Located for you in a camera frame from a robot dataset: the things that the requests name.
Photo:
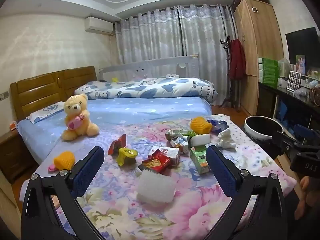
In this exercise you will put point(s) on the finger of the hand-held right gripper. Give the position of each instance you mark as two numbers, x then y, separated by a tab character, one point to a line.
281	137
303	131

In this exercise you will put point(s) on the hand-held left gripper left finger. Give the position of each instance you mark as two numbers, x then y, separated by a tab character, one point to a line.
90	170

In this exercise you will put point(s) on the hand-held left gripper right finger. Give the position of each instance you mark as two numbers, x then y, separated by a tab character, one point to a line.
220	170

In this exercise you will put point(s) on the black and white trash bin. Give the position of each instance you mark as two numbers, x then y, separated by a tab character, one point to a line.
262	127

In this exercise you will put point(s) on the green milk carton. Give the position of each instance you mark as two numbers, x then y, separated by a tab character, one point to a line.
200	160

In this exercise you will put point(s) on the yellow foam fruit net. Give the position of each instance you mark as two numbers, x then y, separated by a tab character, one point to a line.
200	125
64	160

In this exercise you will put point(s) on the white tissue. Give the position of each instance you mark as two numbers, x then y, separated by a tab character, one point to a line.
225	138

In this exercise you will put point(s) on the red snack wrapper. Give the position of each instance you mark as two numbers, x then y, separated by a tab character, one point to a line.
117	146

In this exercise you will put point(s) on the yellow green wrapper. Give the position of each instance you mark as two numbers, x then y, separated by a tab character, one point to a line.
127	156

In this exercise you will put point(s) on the blue plastic wrapper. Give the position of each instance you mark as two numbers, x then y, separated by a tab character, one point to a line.
220	125

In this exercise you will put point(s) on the white and red carton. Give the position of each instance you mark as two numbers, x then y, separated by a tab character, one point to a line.
172	153

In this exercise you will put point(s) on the red snack packet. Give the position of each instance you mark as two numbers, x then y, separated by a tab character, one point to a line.
153	163

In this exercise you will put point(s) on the white foam fruit net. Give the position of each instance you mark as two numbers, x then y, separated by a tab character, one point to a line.
156	187

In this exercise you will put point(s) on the person's right hand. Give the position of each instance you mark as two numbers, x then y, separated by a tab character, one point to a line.
304	183

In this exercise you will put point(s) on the floral blanket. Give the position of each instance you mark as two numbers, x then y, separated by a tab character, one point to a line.
120	192

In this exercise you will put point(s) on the small pink toy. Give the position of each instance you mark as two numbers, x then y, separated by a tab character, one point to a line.
52	168

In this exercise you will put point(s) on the black desk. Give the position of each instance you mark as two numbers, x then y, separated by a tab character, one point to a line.
266	100

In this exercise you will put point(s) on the photo grid sheet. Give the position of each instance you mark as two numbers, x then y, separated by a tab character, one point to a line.
293	82

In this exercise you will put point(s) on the yellow teddy bear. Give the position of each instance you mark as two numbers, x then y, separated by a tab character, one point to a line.
75	115

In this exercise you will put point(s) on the stack of green boxes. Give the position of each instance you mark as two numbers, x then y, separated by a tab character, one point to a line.
268	72

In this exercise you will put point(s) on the blue and white pillow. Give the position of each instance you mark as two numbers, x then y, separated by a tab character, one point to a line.
45	111

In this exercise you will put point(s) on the wooden nightstand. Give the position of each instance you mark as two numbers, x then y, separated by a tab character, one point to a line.
12	155

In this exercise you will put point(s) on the blue bed sheet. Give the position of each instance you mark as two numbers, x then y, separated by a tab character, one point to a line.
150	110

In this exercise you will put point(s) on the small orange box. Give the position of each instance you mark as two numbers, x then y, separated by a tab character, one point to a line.
13	126

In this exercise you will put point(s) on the black television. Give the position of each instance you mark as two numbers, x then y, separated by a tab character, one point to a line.
301	42

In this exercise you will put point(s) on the red coat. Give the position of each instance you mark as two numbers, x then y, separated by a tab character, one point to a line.
237	60

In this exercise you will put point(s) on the wooden headboard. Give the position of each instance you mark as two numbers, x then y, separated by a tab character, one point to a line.
37	90

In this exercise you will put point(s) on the wooden wardrobe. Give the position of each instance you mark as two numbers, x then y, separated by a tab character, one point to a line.
260	42

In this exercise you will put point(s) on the dark coat rack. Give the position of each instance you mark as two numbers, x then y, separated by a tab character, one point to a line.
227	55

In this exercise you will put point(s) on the blue and white printed quilt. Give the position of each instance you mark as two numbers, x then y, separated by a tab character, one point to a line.
150	88

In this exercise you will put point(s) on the white air conditioner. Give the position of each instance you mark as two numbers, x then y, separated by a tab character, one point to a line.
98	25

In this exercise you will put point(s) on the photo frame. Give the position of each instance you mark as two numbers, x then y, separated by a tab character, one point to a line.
300	65

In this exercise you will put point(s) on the grey bed rail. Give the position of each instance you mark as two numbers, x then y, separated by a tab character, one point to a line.
150	66

